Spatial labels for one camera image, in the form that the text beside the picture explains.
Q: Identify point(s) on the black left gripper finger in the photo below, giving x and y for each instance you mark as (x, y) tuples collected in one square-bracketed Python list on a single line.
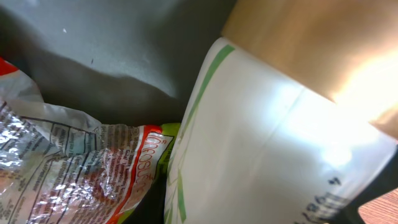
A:
[(377, 203)]

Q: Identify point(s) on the white tube gold cap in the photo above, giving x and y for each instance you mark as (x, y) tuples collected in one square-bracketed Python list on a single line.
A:
[(293, 115)]

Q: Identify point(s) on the green snack bag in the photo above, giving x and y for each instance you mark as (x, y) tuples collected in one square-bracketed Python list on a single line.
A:
[(60, 165)]

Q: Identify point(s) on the grey plastic shopping basket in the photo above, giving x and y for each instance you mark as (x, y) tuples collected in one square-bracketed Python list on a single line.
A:
[(121, 61)]

